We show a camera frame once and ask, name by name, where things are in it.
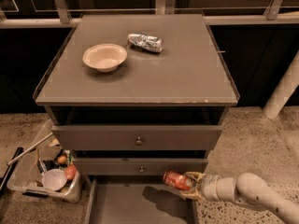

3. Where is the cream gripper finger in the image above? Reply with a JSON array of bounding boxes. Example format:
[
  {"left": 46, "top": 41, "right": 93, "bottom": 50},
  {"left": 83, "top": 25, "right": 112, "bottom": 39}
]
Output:
[
  {"left": 185, "top": 172, "right": 206, "bottom": 182},
  {"left": 180, "top": 188, "right": 204, "bottom": 201}
]

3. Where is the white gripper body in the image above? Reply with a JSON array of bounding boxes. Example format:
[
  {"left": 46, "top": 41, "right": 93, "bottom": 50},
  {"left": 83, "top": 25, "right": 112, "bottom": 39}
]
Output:
[{"left": 199, "top": 175, "right": 220, "bottom": 202}]

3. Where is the red coke can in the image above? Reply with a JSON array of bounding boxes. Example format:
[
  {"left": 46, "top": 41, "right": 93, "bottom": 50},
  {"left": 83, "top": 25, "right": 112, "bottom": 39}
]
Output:
[{"left": 163, "top": 171, "right": 193, "bottom": 191}]

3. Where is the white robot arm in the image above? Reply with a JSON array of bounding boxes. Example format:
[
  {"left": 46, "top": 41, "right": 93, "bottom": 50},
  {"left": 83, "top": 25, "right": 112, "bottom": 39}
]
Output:
[{"left": 180, "top": 172, "right": 299, "bottom": 224}]

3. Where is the middle grey drawer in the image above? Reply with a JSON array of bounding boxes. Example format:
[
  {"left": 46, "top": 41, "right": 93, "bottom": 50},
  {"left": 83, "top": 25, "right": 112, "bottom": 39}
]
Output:
[{"left": 74, "top": 158, "right": 207, "bottom": 175}]

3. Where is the open bottom grey drawer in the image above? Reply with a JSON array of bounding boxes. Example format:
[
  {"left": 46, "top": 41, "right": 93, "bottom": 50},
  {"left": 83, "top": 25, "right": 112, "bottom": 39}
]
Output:
[{"left": 84, "top": 176, "right": 199, "bottom": 224}]

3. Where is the grey drawer cabinet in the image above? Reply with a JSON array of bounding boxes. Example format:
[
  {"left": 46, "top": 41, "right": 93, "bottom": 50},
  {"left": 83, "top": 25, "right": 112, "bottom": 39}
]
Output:
[{"left": 32, "top": 13, "right": 241, "bottom": 224}]

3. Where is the top grey drawer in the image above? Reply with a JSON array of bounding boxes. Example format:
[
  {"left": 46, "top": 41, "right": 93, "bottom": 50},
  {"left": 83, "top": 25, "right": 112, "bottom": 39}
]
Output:
[{"left": 52, "top": 125, "right": 222, "bottom": 151}]

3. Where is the dark can in bin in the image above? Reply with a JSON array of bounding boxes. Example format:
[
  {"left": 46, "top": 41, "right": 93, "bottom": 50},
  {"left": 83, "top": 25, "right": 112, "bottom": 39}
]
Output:
[{"left": 37, "top": 160, "right": 58, "bottom": 175}]

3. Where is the red apple in bin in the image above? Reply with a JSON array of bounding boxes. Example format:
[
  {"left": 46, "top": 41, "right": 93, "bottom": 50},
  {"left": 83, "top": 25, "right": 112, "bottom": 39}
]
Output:
[{"left": 64, "top": 164, "right": 78, "bottom": 180}]

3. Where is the orange fruit in bin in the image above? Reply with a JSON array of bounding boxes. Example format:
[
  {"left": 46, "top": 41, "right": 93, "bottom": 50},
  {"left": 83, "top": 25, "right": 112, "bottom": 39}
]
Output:
[{"left": 57, "top": 155, "right": 67, "bottom": 165}]

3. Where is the white bowl in bin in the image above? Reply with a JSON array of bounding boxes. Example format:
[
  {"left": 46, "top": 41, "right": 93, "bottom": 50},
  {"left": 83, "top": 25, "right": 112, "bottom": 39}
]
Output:
[{"left": 42, "top": 169, "right": 67, "bottom": 191}]

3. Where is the crumpled silver foil bag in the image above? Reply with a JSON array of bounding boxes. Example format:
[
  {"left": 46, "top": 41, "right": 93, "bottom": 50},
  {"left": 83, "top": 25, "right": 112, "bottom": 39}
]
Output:
[{"left": 127, "top": 34, "right": 163, "bottom": 53}]

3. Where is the clear plastic storage bin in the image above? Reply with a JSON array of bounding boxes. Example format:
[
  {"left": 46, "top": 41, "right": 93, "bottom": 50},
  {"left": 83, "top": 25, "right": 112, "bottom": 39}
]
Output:
[{"left": 7, "top": 120, "right": 82, "bottom": 203}]

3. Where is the beige paper bowl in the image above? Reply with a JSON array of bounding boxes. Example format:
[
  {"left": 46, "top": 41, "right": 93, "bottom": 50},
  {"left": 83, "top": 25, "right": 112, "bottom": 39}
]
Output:
[{"left": 82, "top": 44, "right": 127, "bottom": 73}]

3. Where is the white pillar post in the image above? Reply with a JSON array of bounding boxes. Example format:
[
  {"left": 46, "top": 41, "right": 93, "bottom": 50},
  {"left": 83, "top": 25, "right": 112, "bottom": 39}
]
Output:
[{"left": 263, "top": 50, "right": 299, "bottom": 119}]

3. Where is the metal window railing frame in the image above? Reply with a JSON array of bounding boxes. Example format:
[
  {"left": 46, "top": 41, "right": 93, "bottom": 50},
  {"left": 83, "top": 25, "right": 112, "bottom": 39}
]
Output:
[{"left": 0, "top": 0, "right": 299, "bottom": 29}]

